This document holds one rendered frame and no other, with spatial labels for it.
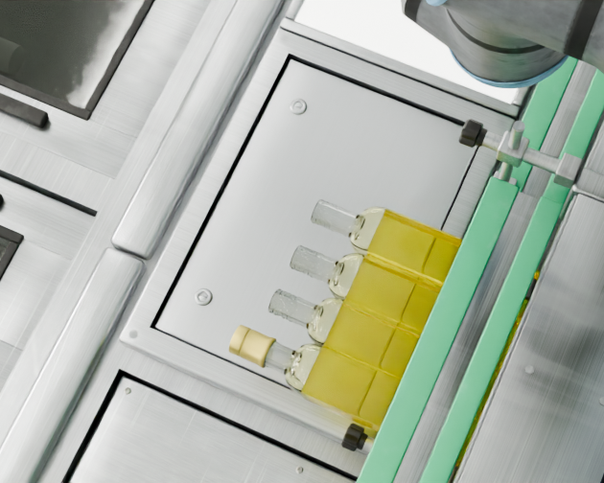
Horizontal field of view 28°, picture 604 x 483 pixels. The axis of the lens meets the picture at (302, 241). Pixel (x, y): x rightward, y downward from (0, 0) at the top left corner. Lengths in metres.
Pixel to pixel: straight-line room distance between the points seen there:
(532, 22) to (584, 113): 0.52
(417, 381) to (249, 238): 0.41
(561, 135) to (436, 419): 0.38
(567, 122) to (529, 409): 0.38
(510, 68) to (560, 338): 0.30
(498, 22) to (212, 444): 0.76
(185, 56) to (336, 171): 0.27
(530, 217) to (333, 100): 0.42
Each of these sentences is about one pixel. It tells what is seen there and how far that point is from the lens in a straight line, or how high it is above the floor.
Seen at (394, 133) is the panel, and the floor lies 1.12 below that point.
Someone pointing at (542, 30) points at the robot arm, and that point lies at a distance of 0.89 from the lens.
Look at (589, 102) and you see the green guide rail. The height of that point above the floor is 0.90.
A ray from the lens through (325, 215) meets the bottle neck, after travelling 1.37.
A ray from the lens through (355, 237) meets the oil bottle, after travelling 1.35.
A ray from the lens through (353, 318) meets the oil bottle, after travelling 1.32.
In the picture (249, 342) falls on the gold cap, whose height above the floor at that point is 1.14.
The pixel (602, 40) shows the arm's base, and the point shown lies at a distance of 0.88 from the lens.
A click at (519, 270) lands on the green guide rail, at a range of 1.23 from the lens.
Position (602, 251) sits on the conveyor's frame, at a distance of 1.23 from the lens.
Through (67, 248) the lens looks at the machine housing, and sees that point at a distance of 1.60.
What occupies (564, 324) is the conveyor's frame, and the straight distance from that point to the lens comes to 1.20.
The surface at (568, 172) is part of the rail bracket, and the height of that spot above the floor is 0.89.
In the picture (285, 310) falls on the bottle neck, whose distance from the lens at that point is 1.34.
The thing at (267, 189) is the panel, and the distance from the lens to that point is 1.54.
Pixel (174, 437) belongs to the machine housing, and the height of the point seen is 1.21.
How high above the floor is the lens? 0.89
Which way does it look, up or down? 11 degrees up
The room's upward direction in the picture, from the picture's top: 67 degrees counter-clockwise
